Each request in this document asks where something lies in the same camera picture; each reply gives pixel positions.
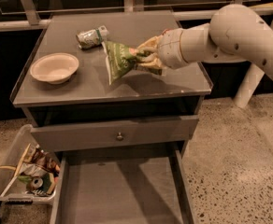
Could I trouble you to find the grey upper drawer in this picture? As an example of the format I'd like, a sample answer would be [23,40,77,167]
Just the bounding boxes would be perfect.
[32,115,198,152]

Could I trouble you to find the crushed green white can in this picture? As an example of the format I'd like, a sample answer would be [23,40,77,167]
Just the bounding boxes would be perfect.
[76,25,109,49]

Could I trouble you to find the round metal drawer knob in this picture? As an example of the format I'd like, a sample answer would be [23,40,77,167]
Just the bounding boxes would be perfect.
[116,132,124,141]

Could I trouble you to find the grey drawer cabinet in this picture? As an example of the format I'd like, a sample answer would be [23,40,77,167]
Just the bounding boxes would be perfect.
[8,10,213,161]

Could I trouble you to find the dark crushed can in bin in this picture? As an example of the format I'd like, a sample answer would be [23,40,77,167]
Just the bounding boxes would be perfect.
[27,177,44,191]

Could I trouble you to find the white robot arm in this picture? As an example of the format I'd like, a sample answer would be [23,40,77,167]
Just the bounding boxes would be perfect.
[138,4,273,108]

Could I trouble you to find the green jalapeno chip bag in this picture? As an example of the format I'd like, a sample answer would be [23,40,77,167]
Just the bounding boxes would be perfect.
[102,41,143,84]

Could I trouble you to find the clear plastic trash bin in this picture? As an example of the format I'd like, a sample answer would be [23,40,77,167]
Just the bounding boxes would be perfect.
[0,125,58,203]

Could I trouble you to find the red cola can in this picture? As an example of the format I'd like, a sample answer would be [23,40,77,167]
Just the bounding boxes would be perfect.
[162,29,171,35]

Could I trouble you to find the beige paper bowl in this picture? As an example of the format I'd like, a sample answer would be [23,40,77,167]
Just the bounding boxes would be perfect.
[30,53,79,84]

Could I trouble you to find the crumpled brown snack wrapper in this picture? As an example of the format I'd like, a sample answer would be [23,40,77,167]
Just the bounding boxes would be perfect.
[14,144,60,181]

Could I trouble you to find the grey open middle drawer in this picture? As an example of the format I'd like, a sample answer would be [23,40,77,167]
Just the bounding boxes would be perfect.
[50,148,195,224]

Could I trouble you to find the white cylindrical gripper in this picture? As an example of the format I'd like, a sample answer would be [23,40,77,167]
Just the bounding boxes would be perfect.
[134,28,188,76]

